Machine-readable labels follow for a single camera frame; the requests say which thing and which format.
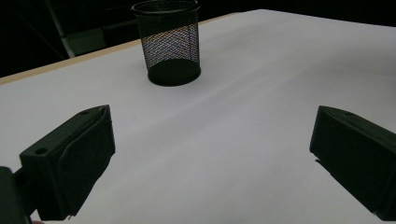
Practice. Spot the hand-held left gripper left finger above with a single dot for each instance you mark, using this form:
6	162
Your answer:
71	161

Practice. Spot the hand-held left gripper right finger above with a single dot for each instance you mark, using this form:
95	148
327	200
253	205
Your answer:
358	155

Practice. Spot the black mesh pen cup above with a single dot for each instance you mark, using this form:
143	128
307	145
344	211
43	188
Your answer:
171	71

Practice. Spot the wooden table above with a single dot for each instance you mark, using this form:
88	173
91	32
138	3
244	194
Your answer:
62	63

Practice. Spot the white table mat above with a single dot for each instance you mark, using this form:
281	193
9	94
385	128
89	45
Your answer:
233	130

